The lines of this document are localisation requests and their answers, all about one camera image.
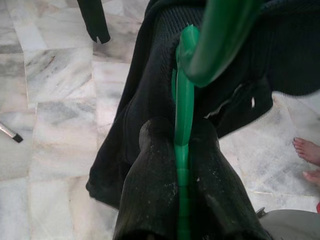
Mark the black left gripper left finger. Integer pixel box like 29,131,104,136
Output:
111,116,181,240

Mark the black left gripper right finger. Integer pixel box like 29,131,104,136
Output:
186,119,275,240

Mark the green plastic hanger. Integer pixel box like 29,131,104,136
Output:
170,0,263,240

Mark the black hoodie with green logo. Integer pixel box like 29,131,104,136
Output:
85,0,320,209

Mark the bare person foot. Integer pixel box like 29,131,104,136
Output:
291,136,320,166
301,170,320,191

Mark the silver metal clothes rack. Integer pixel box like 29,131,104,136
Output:
0,121,24,144

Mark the black garment with gold logo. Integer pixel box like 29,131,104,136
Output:
76,0,111,45

